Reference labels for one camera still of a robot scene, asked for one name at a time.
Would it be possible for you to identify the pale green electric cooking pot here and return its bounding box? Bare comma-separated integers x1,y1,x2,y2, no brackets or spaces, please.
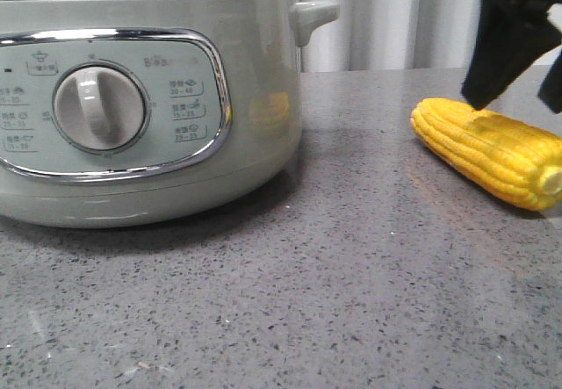
1,0,339,228

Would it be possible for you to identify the yellow corn cob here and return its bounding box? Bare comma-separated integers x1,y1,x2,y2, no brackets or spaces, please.
410,98,561,211

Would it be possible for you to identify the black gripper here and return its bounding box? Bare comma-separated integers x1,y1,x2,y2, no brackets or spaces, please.
461,0,562,113

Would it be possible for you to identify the grey timer knob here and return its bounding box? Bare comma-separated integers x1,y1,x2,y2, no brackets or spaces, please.
53,65,146,151

